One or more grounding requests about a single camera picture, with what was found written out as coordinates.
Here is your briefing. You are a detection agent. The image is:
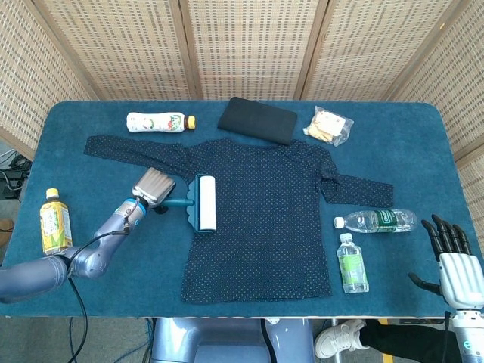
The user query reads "clear water bottle dark green label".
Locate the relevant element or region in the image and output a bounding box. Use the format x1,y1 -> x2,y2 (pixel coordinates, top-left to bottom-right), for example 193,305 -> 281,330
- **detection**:
333,208 -> 418,234

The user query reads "teal plush table cover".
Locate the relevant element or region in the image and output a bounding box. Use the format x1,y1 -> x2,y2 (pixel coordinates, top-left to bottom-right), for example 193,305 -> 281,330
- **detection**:
0,100 -> 484,318

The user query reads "grey-blue robot torso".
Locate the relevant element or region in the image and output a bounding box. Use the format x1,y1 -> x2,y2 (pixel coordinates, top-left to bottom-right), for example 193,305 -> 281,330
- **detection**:
150,317 -> 315,363

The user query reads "teal lint roller yellow-tipped handle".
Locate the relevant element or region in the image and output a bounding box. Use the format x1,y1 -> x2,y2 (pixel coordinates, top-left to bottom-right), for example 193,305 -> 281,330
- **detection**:
162,174 -> 219,234

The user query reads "dark blue polka dot shirt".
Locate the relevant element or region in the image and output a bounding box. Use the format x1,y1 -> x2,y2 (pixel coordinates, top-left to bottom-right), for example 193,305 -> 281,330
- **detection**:
82,135 -> 394,306

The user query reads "yellow tea bottle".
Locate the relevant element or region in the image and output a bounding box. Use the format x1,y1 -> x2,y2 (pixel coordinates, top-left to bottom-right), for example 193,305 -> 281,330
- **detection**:
39,188 -> 73,256

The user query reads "black trouser leg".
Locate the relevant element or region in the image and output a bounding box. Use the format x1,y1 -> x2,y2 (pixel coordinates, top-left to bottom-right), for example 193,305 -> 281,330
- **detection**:
358,319 -> 461,363

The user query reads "white sneaker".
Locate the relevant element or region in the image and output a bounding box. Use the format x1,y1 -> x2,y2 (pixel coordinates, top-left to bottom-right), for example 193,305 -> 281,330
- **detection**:
314,319 -> 370,359

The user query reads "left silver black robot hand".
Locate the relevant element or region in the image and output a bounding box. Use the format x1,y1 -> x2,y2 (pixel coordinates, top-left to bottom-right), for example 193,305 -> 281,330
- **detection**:
132,167 -> 178,213

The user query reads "clear bag of crackers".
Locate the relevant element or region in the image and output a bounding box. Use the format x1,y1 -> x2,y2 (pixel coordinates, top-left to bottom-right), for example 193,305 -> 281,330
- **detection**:
302,106 -> 355,147

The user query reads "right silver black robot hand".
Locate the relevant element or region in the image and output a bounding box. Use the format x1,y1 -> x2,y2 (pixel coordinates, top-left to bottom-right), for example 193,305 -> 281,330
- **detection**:
408,214 -> 484,311

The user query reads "small clear bottle light green label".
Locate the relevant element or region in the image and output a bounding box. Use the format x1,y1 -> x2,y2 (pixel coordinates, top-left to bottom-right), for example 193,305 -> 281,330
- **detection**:
337,232 -> 370,294

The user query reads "black floor equipment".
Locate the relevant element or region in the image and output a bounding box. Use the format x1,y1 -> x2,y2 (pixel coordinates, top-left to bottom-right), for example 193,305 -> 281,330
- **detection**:
0,150 -> 33,200

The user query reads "black folded cloth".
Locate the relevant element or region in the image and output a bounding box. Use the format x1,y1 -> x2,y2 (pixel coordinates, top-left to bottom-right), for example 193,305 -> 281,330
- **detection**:
217,96 -> 298,147

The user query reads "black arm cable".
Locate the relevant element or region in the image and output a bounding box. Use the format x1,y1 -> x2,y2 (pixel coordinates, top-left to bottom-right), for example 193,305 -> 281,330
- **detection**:
56,217 -> 133,363

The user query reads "woven wooden folding screen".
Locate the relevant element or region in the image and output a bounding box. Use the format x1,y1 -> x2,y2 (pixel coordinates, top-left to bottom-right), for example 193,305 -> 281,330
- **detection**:
0,0 -> 484,243

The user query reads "white drink bottle yellow cap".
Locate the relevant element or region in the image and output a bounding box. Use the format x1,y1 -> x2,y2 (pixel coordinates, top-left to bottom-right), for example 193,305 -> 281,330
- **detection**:
126,111 -> 197,134

